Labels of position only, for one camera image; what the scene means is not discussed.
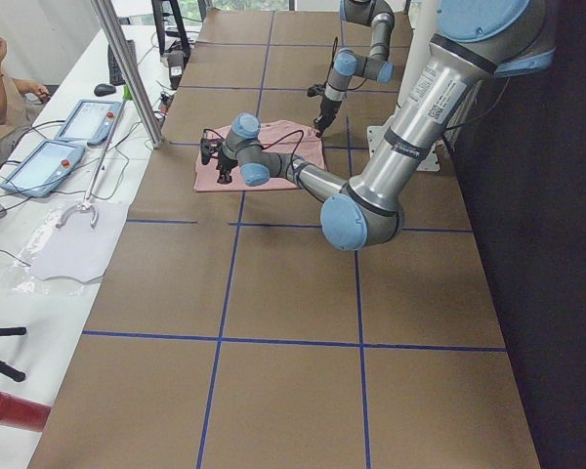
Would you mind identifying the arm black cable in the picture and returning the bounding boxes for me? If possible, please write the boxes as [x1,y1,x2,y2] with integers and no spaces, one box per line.
[321,36,341,92]
[200,127,308,187]

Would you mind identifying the pink Snoopy t-shirt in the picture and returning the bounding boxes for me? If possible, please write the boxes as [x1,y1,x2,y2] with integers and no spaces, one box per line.
[193,120,326,192]

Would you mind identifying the aluminium frame post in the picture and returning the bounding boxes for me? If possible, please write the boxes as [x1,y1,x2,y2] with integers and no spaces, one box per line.
[91,0,163,149]

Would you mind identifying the black keyboard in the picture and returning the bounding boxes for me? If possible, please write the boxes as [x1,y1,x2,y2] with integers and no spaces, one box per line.
[106,38,137,87]

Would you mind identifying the black computer mouse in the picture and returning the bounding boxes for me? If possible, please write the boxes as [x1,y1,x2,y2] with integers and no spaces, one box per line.
[94,83,116,97]

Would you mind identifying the white paper sheet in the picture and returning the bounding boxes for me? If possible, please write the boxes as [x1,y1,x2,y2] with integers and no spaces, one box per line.
[30,202,129,282]

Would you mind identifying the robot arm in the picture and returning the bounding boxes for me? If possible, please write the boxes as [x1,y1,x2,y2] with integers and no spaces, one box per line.
[307,0,396,137]
[200,1,559,250]

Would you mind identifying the near teach pendant tablet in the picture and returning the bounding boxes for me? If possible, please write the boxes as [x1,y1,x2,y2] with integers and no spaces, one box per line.
[0,140,85,197]

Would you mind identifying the far teach pendant tablet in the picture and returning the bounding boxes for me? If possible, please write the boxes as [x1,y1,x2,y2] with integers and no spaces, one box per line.
[55,100,121,147]

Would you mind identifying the clear plastic bag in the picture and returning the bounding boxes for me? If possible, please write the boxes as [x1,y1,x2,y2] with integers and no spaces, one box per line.
[5,202,129,293]

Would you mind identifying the black power adapter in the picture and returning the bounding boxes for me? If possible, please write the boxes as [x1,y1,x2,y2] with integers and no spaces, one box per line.
[161,50,186,90]

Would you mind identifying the black desk cables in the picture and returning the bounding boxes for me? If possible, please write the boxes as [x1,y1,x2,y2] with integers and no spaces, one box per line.
[0,28,177,268]

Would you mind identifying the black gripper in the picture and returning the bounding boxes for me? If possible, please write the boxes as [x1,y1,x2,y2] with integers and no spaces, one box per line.
[314,96,342,138]
[217,144,238,185]

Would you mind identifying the black stool frame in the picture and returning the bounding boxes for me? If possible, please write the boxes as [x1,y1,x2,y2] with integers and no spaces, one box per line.
[151,0,191,58]

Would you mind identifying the teach pendant tablet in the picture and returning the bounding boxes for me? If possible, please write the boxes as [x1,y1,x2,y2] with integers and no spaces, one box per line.
[0,140,85,197]
[55,100,121,147]

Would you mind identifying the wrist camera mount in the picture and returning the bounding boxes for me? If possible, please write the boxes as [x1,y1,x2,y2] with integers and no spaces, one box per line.
[200,138,224,165]
[307,84,325,98]

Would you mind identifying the brown paper table cover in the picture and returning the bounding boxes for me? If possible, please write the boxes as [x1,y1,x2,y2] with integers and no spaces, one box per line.
[31,11,538,468]

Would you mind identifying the red cylinder tube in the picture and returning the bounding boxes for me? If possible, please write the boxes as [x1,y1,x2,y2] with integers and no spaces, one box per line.
[0,391,52,432]

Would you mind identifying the metal reacher grabber tool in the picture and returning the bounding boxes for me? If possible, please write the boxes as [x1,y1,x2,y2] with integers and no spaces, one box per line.
[55,85,132,230]

